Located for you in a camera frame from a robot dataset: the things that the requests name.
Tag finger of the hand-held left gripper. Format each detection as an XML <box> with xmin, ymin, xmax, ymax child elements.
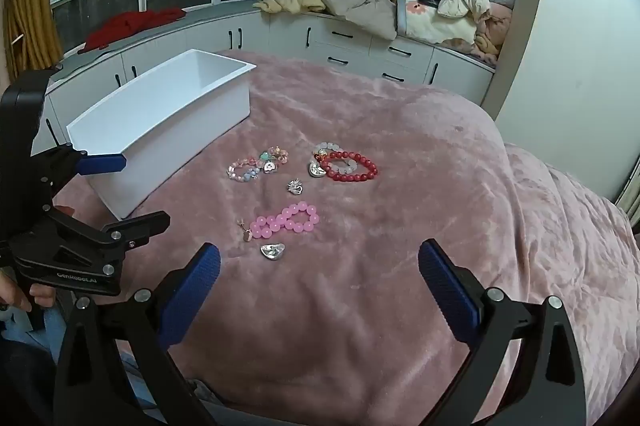
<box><xmin>47</xmin><ymin>206</ymin><xmax>171</xmax><ymax>279</ymax></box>
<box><xmin>34</xmin><ymin>145</ymin><xmax>127</xmax><ymax>193</ymax></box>

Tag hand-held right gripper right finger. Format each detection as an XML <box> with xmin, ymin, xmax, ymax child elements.
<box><xmin>418</xmin><ymin>238</ymin><xmax>587</xmax><ymax>426</ymax></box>

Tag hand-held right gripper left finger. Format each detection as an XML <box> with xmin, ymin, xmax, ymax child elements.
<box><xmin>52</xmin><ymin>242</ymin><xmax>222</xmax><ymax>426</ymax></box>

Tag white rectangular storage box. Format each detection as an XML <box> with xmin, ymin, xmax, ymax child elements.
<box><xmin>66</xmin><ymin>48</ymin><xmax>257</xmax><ymax>221</ymax></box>

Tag pastel pink blue bead bracelet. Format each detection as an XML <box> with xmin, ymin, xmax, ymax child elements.
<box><xmin>226</xmin><ymin>157</ymin><xmax>262</xmax><ymax>183</ymax></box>

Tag red bead bracelet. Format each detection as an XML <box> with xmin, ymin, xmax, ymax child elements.
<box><xmin>319</xmin><ymin>150</ymin><xmax>379</xmax><ymax>183</ymax></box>

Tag teal orange bead bracelet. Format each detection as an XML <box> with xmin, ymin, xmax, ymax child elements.
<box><xmin>257</xmin><ymin>146</ymin><xmax>292</xmax><ymax>174</ymax></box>

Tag translucent white bead bracelet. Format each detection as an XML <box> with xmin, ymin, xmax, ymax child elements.
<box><xmin>312</xmin><ymin>141</ymin><xmax>359</xmax><ymax>174</ymax></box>

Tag person's left hand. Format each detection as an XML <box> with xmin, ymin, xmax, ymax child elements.
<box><xmin>0</xmin><ymin>268</ymin><xmax>56</xmax><ymax>313</ymax></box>

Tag red cloth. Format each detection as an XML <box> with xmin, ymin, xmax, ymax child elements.
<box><xmin>80</xmin><ymin>7</ymin><xmax>187</xmax><ymax>53</ymax></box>

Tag pink plush blanket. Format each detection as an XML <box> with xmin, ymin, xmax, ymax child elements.
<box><xmin>47</xmin><ymin>51</ymin><xmax>640</xmax><ymax>426</ymax></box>

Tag pink fleece cloth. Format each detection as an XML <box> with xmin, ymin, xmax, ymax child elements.
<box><xmin>472</xmin><ymin>1</ymin><xmax>512</xmax><ymax>63</ymax></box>

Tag white floral blanket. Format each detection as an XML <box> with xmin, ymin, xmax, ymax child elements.
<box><xmin>397</xmin><ymin>0</ymin><xmax>482</xmax><ymax>48</ymax></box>

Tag white window seat cabinets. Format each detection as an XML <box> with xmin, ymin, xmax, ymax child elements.
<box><xmin>30</xmin><ymin>0</ymin><xmax>497</xmax><ymax>157</ymax></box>

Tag cream puffy jacket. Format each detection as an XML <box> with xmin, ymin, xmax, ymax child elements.
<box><xmin>419</xmin><ymin>0</ymin><xmax>494</xmax><ymax>32</ymax></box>

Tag beige jacket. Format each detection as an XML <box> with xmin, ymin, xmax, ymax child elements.
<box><xmin>317</xmin><ymin>0</ymin><xmax>399</xmax><ymax>41</ymax></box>

